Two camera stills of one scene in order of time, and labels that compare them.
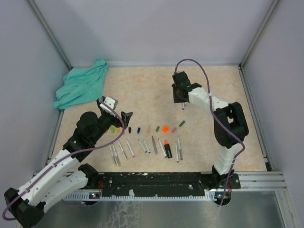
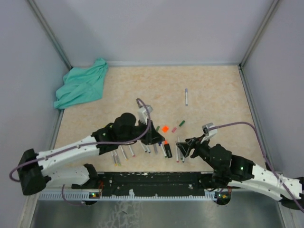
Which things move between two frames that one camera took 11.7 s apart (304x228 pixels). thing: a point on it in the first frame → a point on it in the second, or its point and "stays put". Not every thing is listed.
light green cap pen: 116,156 stays put
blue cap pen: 149,152 stays put
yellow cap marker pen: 122,151 stays put
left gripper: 125,117 → 152,136
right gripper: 176,99 → 193,143
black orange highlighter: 167,149 stays put
